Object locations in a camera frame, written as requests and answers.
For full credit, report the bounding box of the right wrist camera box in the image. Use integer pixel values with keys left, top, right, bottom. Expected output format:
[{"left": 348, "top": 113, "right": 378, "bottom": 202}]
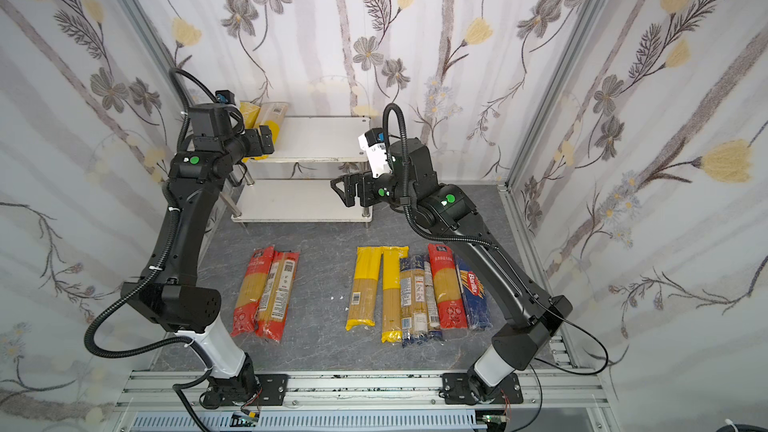
[{"left": 358, "top": 127, "right": 391, "bottom": 178}]

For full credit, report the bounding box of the white two-tier shelf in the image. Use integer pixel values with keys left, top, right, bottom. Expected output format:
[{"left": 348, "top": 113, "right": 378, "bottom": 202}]
[{"left": 232, "top": 116, "right": 373, "bottom": 224}]

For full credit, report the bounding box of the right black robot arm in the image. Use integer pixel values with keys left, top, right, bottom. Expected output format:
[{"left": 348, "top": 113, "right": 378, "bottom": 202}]
[{"left": 331, "top": 128, "right": 572, "bottom": 404}]

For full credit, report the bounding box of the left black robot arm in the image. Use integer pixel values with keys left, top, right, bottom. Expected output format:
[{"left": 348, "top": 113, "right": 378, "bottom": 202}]
[{"left": 121, "top": 103, "right": 274, "bottom": 409}]

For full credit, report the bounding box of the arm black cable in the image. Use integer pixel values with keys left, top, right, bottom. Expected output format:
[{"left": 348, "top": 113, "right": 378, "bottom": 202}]
[
  {"left": 83, "top": 67, "right": 241, "bottom": 432},
  {"left": 382, "top": 102, "right": 499, "bottom": 247}
]

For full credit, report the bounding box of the yellow band spaghetti bag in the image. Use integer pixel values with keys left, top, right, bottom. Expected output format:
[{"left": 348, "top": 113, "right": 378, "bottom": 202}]
[{"left": 255, "top": 102, "right": 290, "bottom": 145}]

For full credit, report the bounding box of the long yellow spaghetti bag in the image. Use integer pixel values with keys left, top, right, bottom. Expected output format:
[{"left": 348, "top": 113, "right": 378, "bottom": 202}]
[{"left": 381, "top": 247, "right": 409, "bottom": 343}]

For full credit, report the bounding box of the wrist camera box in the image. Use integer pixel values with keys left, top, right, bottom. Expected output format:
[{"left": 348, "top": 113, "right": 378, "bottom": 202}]
[
  {"left": 358, "top": 127, "right": 391, "bottom": 178},
  {"left": 215, "top": 90, "right": 236, "bottom": 105}
]

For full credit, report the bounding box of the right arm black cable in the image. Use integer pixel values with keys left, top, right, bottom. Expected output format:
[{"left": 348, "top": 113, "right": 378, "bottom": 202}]
[{"left": 382, "top": 102, "right": 499, "bottom": 247}]

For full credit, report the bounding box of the yellow Pastatime spaghetti bag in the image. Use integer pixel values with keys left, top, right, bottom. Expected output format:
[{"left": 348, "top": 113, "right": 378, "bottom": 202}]
[{"left": 239, "top": 102, "right": 261, "bottom": 129}]

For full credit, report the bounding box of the blue gold spaghetti bag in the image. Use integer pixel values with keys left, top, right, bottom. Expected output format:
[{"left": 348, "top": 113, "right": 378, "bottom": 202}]
[{"left": 400, "top": 253, "right": 443, "bottom": 347}]

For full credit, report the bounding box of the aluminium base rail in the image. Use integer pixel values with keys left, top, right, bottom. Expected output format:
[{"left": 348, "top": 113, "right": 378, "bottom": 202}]
[{"left": 113, "top": 370, "right": 613, "bottom": 432}]

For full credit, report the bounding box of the blue Barilla spaghetti box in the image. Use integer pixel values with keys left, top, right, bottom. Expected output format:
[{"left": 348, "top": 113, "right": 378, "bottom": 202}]
[{"left": 454, "top": 255, "right": 492, "bottom": 330}]

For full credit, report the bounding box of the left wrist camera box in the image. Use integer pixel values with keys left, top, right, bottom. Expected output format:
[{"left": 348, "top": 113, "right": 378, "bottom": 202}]
[{"left": 215, "top": 90, "right": 236, "bottom": 105}]

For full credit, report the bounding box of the red spaghetti bag white label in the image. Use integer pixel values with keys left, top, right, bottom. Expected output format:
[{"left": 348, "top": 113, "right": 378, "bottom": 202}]
[{"left": 256, "top": 252, "right": 300, "bottom": 343}]

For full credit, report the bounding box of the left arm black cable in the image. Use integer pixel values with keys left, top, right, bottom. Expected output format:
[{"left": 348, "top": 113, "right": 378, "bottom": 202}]
[{"left": 83, "top": 67, "right": 241, "bottom": 432}]

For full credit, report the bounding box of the red spaghetti bag far left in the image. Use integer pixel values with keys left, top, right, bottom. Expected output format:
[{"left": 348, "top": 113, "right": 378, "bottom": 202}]
[{"left": 231, "top": 246, "right": 275, "bottom": 337}]

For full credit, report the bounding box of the red Barilla spaghetti bag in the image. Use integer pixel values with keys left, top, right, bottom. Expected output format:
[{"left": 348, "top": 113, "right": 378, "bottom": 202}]
[{"left": 428, "top": 244, "right": 468, "bottom": 329}]

